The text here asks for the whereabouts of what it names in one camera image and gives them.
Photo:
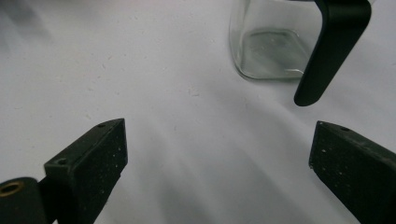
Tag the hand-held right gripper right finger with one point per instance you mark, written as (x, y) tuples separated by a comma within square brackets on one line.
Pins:
[(355, 168)]

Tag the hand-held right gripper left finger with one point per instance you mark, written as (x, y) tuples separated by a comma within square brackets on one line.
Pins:
[(84, 174)]

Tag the glass jar with black lid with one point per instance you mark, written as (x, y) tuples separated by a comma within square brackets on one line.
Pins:
[(267, 53)]

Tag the white paper sheet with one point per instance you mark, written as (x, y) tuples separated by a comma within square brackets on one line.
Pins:
[(186, 93)]

